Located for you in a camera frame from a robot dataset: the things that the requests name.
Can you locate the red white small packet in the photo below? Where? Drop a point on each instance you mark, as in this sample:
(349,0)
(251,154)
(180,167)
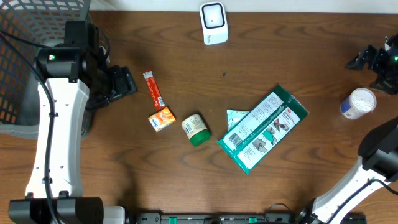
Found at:
(154,90)

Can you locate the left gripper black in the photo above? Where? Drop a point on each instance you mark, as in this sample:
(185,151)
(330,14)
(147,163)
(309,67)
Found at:
(125,83)

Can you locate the orange small box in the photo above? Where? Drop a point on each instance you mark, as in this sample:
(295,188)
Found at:
(161,119)

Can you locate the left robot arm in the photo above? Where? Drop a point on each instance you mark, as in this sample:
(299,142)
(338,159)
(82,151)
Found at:
(74,78)

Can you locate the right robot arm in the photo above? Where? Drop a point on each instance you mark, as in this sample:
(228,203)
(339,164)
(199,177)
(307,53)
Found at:
(376,166)

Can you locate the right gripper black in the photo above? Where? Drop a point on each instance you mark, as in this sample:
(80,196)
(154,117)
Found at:
(382,55)

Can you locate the green white package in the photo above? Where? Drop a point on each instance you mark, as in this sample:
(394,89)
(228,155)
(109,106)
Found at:
(256,134)

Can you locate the green lid jar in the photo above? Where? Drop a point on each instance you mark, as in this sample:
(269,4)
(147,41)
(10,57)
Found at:
(196,130)

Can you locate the white jar blue label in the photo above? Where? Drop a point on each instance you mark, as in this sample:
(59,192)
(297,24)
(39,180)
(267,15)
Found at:
(360,102)

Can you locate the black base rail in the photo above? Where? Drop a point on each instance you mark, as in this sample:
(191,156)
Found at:
(156,218)

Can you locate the grey plastic mesh basket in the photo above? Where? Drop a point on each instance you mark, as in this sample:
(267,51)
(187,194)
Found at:
(26,25)

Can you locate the pale green wipes packet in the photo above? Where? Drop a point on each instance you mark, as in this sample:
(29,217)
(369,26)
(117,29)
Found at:
(234,117)

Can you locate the white barcode scanner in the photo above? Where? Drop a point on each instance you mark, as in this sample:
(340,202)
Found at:
(214,23)

